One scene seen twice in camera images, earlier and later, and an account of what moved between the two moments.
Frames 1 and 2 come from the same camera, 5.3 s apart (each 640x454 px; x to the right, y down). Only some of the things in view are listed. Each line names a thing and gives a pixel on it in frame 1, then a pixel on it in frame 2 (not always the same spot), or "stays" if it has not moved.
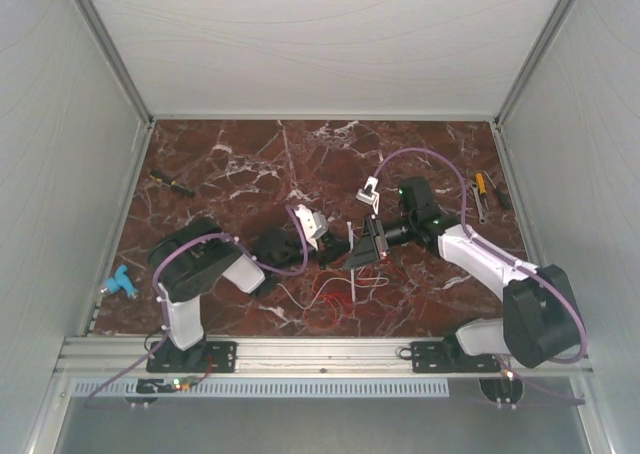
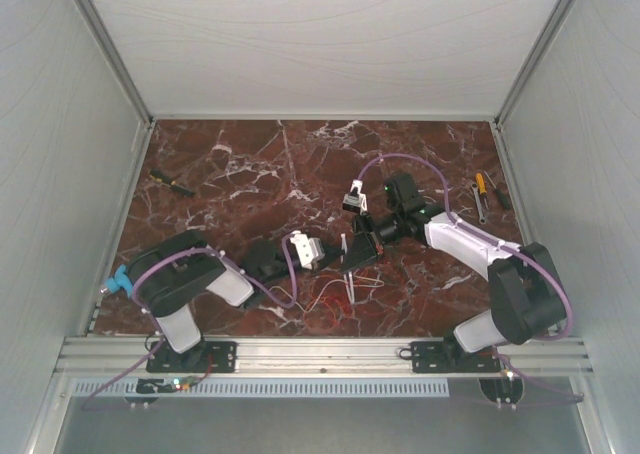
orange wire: (325, 296) -> (342, 281)
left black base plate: (214, 356) stays
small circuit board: (184, 383) stays
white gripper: (368, 193) -> (356, 200)
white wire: (332, 280) stays
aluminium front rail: (97, 355) stays
